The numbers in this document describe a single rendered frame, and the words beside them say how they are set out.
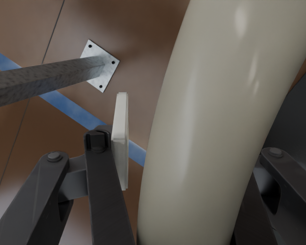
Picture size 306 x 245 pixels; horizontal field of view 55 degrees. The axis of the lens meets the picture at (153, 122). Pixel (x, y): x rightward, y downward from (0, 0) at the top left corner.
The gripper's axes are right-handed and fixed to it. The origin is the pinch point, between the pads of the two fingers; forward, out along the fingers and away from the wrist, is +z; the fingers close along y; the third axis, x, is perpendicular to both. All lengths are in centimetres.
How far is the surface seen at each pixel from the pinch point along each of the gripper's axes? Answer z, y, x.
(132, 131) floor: 127, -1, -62
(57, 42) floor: 149, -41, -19
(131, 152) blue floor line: 126, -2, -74
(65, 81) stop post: 107, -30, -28
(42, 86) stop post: 93, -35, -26
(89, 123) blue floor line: 137, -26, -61
